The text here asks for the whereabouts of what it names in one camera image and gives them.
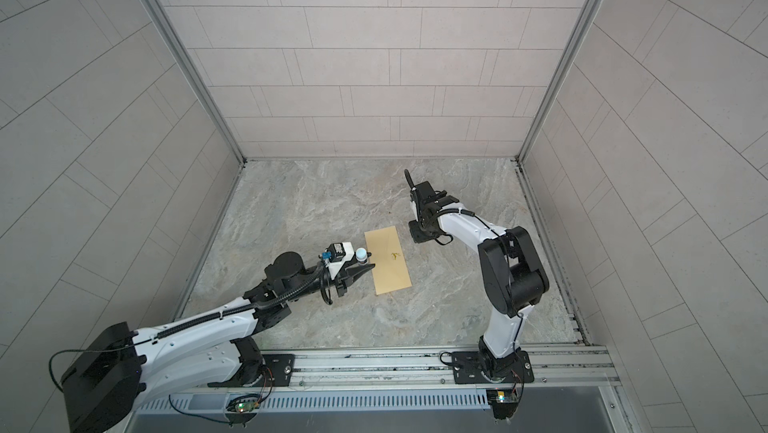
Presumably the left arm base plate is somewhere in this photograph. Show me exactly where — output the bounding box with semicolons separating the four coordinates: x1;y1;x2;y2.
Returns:
207;354;296;388

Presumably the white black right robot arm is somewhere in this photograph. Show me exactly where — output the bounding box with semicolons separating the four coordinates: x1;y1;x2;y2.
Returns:
404;171;550;384

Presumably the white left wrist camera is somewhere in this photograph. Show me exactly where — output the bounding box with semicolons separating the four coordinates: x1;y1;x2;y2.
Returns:
320;242;355;280

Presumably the green circuit board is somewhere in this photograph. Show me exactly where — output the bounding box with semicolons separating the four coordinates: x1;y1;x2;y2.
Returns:
486;389;521;420
226;394;262;414

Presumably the tan kraft envelope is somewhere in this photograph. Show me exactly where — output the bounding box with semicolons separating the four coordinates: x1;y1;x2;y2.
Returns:
365;226;412;296

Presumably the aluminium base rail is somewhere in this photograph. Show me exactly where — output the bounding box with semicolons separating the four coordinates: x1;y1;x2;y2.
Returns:
137;343;619;402

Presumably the white glue stick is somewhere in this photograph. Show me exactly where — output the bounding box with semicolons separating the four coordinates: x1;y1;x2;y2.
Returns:
355;248;368;264

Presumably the left aluminium corner post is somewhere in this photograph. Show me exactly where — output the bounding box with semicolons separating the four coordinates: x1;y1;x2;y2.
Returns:
140;0;246;166

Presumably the right green circuit board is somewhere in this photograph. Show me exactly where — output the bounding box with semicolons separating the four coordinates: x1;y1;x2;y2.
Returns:
486;389;521;420

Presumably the aluminium corner post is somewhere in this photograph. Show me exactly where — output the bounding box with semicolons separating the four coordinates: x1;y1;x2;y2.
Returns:
140;0;246;166
516;0;603;165

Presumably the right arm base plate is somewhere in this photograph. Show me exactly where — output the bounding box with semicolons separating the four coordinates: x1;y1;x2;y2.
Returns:
442;349;535;385

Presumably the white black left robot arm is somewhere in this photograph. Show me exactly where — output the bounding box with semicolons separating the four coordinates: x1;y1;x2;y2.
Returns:
60;243;375;432

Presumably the left green circuit board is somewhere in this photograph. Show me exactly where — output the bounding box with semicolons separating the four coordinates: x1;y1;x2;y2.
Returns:
226;394;262;414

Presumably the right aluminium corner post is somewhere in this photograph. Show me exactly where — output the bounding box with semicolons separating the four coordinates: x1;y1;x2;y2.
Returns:
516;0;603;165

